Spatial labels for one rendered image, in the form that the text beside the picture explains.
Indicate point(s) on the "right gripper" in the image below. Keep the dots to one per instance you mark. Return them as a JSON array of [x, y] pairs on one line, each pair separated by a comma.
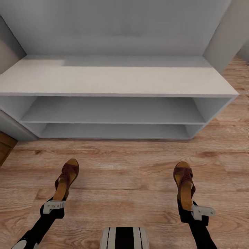
[[186, 217]]

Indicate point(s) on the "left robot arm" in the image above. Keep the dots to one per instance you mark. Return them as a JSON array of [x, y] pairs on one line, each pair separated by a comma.
[[50, 211]]

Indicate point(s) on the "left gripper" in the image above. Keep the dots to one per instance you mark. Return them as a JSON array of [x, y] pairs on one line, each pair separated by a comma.
[[48, 219]]

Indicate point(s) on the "sandal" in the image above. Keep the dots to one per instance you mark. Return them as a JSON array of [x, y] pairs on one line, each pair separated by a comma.
[[69, 173], [183, 178]]

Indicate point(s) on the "door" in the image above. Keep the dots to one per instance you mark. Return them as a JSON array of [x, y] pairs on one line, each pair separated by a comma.
[[6, 146]]

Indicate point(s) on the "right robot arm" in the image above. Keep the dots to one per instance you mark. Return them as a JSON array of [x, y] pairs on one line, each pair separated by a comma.
[[198, 219]]

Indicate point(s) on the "robot trunk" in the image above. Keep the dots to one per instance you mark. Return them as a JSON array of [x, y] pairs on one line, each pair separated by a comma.
[[124, 238]]

